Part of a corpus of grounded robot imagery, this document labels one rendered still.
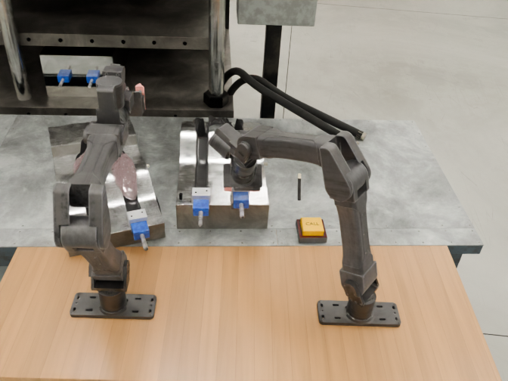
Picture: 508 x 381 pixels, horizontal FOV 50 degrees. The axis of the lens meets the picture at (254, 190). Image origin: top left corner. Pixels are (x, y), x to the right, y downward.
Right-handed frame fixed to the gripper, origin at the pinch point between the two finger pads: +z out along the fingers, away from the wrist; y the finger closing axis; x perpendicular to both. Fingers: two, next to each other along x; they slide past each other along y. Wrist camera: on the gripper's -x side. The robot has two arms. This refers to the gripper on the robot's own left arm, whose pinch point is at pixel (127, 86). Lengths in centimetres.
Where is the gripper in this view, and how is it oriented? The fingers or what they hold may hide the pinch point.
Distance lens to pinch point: 145.4
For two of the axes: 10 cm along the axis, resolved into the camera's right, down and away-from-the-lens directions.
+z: 0.0, -5.9, 8.0
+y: -10.0, -0.4, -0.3
